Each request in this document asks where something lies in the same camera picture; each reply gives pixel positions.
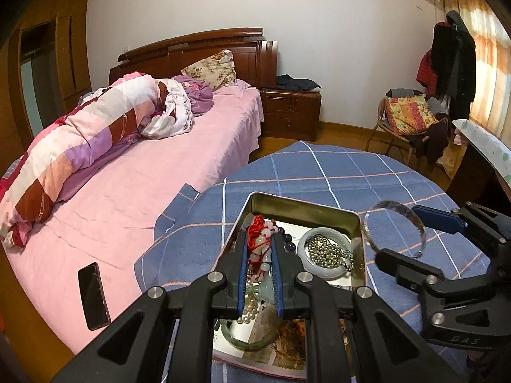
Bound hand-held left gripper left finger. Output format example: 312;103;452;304
52;229;250;383

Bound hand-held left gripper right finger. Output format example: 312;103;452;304
271;231;460;383

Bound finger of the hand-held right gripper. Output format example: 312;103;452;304
412;203;511;270
374;248;511;352

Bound pale jade pendant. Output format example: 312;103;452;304
255;275;278;302

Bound white pearl necklace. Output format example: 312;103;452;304
235;291;261;326

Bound pale white jade bangle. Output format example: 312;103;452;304
297;227;357;279

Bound silver bangle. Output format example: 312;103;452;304
360;199;427;259

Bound brown wooden bead necklace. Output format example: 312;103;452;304
275;319;309;357

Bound dark purple bead bracelet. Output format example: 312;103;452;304
277;227;301;254

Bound green jade bangle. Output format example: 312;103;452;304
220;319;282;353

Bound red string white bead bracelet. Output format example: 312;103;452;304
240;214;280;285

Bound metallic bead necklace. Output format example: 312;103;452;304
307;235;356;272

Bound pink tin box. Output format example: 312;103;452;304
211;191;368;379

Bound dark wooden desk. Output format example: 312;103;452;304
446;139;511;209

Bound dark garment on chair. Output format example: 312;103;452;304
407;120;450;164

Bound light floral desk cloth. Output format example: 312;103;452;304
452;119;511;186

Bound wooden chair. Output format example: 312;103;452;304
366;90;450;168

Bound colourful patterned cushion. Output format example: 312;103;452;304
384;94;438;135

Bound blue plaid blanket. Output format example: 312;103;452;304
133;140;492;383

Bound wooden bed with pink sheet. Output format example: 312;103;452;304
0;28;280;357

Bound black smartphone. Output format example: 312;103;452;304
77;262;112;332

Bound red hanging garment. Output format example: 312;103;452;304
416;48;440;96

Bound black hanging coat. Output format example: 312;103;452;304
431;10;477;119

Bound patterned window curtain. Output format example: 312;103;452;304
437;0;511;148

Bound wooden nightstand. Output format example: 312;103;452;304
260;88;323;143

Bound white floral cloth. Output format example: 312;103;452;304
140;80;195;140

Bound dark folded clothes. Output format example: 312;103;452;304
275;74;322;93

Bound purple cloth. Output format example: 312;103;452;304
172;75;215;117

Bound floral pillow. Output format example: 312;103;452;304
181;49;237;90

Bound pink patchwork quilt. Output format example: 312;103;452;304
0;72;176;249

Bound wooden wardrobe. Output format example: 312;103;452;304
0;0;93;168

